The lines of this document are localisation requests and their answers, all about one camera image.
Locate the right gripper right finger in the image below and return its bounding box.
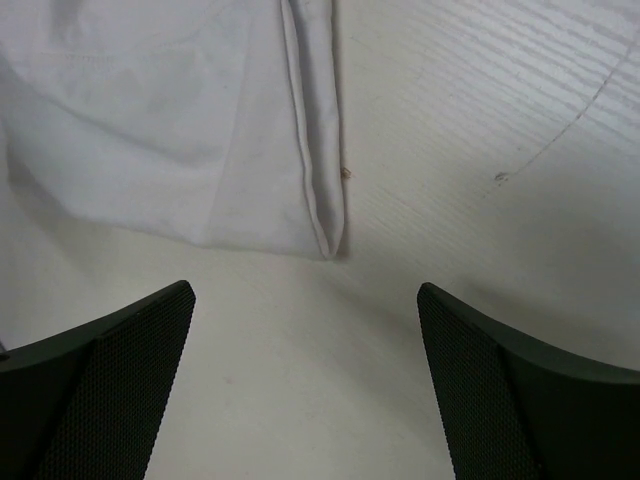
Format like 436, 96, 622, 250
417, 283, 639, 479

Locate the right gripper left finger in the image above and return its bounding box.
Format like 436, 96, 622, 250
1, 280, 196, 479

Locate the white skirt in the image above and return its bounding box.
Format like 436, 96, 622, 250
1, 1, 345, 260

